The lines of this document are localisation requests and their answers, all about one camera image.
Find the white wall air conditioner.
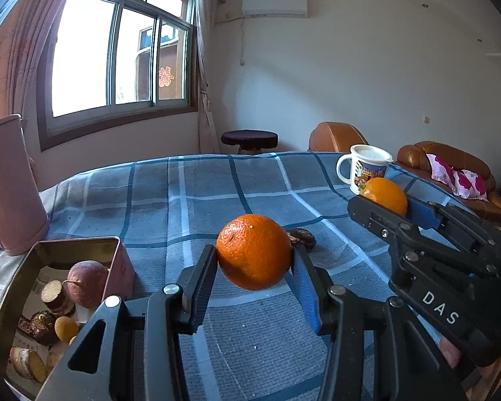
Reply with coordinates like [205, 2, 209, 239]
[241, 0, 308, 18]

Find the white cartoon print mug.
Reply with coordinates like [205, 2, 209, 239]
[336, 144, 394, 196]

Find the sliding glass window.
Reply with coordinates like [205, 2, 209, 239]
[37, 0, 199, 152]

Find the pink floral cushion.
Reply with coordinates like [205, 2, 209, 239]
[453, 169, 489, 201]
[426, 154, 459, 185]

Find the dark round stool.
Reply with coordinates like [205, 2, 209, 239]
[220, 129, 279, 156]

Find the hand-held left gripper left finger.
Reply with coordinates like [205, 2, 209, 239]
[35, 244, 218, 401]

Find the smooth dark round fruit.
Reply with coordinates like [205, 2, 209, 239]
[286, 228, 317, 252]

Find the blue plaid tablecloth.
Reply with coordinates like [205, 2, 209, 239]
[0, 150, 485, 401]

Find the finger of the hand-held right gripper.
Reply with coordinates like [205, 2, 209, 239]
[348, 195, 501, 281]
[405, 193, 501, 256]

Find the purple sweet potato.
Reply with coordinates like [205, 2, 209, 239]
[67, 261, 109, 307]

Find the pink curtain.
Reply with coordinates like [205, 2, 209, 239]
[0, 0, 84, 134]
[193, 0, 224, 155]

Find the small yellow potato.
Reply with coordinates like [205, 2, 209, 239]
[54, 316, 79, 341]

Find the wrinkled dark water chestnut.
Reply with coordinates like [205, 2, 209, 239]
[28, 311, 61, 346]

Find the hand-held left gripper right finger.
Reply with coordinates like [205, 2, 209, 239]
[291, 244, 468, 401]

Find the large orange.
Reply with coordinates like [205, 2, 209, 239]
[216, 214, 294, 291]

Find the small orange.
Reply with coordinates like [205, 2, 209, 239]
[360, 177, 408, 217]

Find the brown chair back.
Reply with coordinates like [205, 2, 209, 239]
[308, 122, 370, 153]

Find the pink tin box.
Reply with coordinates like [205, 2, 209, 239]
[0, 236, 136, 399]

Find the cut tan root piece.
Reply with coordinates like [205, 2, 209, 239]
[9, 346, 47, 384]
[46, 340, 70, 372]

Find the brown leather sofa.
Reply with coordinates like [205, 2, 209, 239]
[396, 141, 501, 224]

